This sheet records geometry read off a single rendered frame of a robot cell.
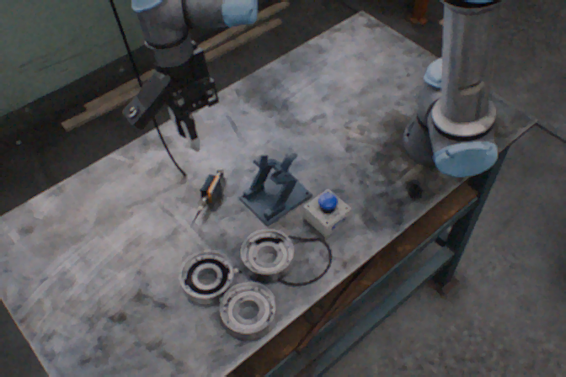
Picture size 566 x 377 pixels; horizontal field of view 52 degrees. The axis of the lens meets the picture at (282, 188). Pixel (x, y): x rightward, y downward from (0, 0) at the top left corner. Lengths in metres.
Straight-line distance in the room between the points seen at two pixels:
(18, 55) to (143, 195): 1.38
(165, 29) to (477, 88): 0.53
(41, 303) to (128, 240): 0.20
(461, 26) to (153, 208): 0.73
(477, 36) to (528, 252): 1.42
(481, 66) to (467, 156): 0.20
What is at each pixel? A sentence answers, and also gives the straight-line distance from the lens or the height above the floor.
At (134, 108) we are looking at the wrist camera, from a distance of 1.06.
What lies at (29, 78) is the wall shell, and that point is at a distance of 2.66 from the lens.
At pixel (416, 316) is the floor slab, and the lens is 2.05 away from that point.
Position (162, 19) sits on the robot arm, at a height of 1.27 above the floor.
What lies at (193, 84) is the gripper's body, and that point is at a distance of 1.06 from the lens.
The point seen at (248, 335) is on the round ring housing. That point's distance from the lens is 1.07.
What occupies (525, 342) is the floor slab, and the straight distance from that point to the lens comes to 2.11.
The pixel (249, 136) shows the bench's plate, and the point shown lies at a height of 0.80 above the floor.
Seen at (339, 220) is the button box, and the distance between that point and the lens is 1.19.
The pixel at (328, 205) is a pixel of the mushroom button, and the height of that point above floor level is 0.87.
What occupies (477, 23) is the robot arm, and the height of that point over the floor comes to 1.27.
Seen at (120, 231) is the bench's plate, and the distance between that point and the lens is 1.27.
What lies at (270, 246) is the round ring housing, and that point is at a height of 0.83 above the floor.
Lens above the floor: 1.81
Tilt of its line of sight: 52 degrees down
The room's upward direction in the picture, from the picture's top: 1 degrees counter-clockwise
